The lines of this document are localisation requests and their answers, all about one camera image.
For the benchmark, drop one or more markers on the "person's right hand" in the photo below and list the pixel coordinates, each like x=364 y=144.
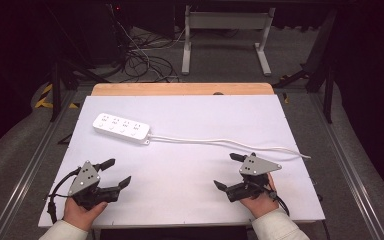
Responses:
x=260 y=205

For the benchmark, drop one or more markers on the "white table cover sheet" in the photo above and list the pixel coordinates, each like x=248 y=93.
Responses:
x=186 y=173

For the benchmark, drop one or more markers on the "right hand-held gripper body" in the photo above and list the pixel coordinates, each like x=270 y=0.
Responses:
x=256 y=166

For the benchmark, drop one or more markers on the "dark equipment cabinet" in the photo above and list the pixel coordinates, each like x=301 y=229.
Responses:
x=106 y=33

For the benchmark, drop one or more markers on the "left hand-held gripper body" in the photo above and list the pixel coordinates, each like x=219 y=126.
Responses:
x=84 y=178

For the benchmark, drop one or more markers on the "black metal stand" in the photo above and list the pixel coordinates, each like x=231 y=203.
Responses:
x=56 y=90
x=328 y=86

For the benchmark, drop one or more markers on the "white power strip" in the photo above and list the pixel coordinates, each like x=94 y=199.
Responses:
x=121 y=128

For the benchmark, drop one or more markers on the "person's left hand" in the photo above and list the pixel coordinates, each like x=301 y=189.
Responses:
x=80 y=215

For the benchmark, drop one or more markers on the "aluminium floor rail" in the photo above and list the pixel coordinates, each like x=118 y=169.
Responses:
x=350 y=173
x=30 y=170

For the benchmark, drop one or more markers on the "white metal stand frame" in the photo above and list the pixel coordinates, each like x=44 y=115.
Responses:
x=226 y=20

